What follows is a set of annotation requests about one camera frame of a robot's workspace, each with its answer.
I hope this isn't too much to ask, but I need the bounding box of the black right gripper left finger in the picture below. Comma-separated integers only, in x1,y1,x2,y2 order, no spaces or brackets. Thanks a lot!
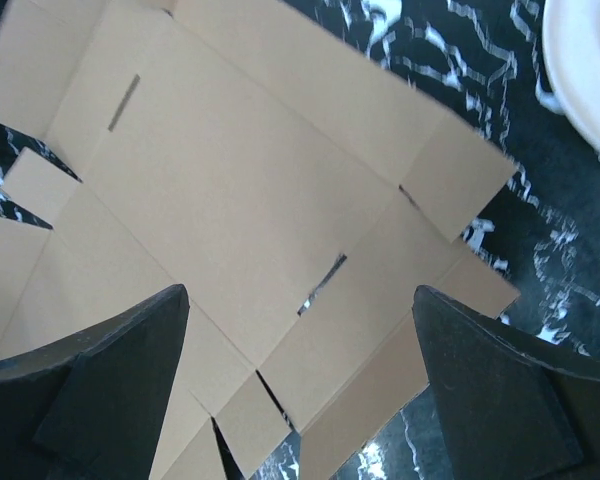
0,284,188,479

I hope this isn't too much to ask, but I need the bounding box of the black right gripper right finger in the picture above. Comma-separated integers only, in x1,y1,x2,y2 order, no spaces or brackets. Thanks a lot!
413,285,600,479

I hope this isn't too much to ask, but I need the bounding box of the brown cardboard box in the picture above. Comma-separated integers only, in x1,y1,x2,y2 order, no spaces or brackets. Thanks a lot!
0,1,518,479

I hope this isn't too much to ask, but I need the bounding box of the pink plate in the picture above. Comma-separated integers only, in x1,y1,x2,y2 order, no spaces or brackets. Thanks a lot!
542,0,600,161

